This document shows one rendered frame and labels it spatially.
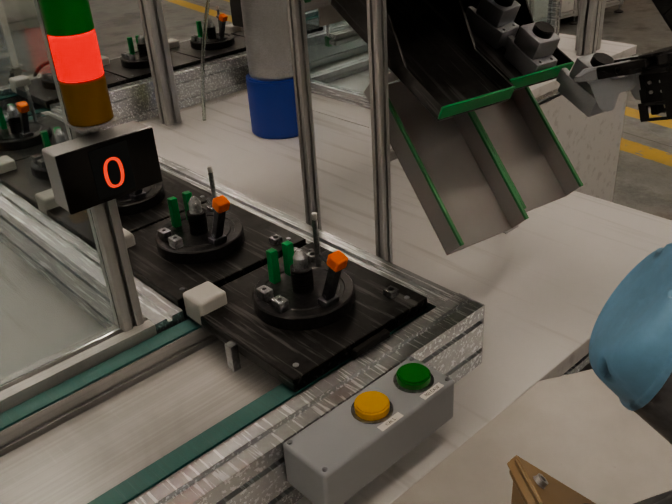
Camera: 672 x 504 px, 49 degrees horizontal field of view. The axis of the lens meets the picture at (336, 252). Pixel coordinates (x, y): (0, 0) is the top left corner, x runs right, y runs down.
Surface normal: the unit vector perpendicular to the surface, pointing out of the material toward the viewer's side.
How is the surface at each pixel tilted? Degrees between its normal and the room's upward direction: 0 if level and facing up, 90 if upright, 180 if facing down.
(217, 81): 90
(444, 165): 45
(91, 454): 0
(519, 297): 0
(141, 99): 90
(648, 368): 91
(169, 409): 0
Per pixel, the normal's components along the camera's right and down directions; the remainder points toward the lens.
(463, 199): 0.34, -0.34
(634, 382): -0.54, 0.61
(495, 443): -0.06, -0.87
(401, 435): 0.68, 0.33
